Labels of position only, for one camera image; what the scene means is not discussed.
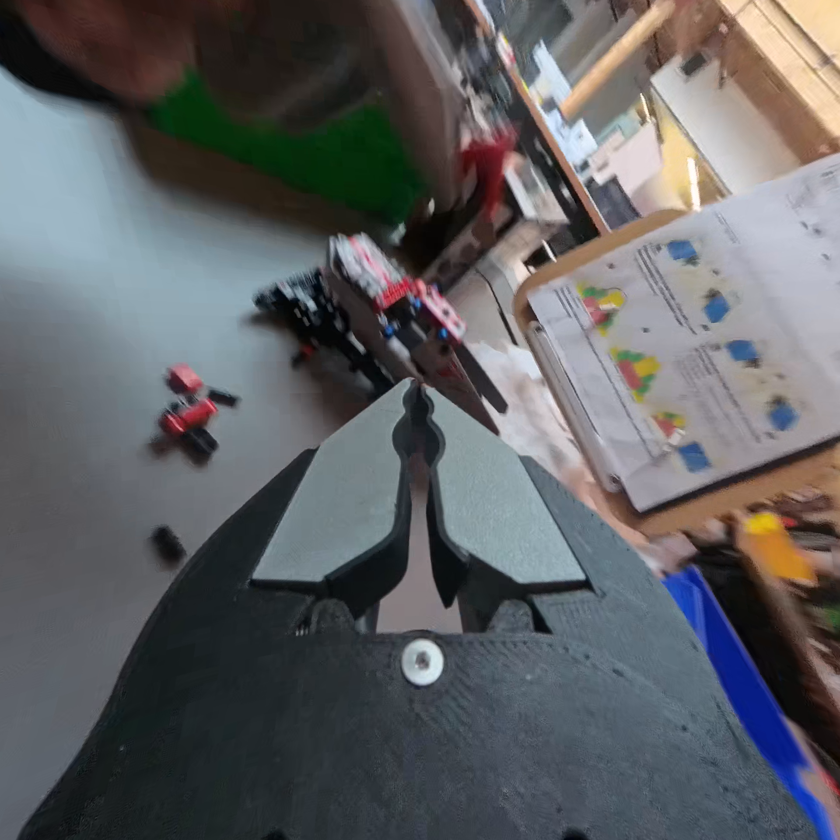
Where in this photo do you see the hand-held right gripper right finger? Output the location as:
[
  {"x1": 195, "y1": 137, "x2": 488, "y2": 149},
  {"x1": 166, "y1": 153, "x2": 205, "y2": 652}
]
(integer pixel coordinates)
[{"x1": 420, "y1": 387, "x2": 588, "y2": 632}]

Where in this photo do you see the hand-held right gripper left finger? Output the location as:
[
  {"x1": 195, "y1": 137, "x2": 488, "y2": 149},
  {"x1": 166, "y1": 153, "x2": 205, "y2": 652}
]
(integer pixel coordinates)
[{"x1": 251, "y1": 378, "x2": 416, "y2": 619}]

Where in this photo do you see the red grey lego vehicle model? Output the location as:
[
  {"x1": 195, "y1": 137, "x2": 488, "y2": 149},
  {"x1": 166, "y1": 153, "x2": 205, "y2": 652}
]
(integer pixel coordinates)
[{"x1": 255, "y1": 233, "x2": 509, "y2": 434}]

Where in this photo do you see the black lego set box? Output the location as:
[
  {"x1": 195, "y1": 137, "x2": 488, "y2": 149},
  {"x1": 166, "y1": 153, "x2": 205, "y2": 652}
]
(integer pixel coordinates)
[{"x1": 357, "y1": 0, "x2": 500, "y2": 217}]

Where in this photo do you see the blue plastic bin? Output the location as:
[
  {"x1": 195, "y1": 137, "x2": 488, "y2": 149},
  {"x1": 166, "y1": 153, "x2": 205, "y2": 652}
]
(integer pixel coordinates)
[{"x1": 661, "y1": 566, "x2": 840, "y2": 840}]

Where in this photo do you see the white sheet on metal stand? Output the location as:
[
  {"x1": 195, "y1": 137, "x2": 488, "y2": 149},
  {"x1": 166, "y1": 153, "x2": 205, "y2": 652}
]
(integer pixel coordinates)
[{"x1": 512, "y1": 154, "x2": 840, "y2": 532}]

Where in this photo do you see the green plastic bin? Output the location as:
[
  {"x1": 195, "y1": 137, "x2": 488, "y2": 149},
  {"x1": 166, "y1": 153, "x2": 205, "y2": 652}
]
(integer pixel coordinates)
[{"x1": 144, "y1": 66, "x2": 431, "y2": 224}]

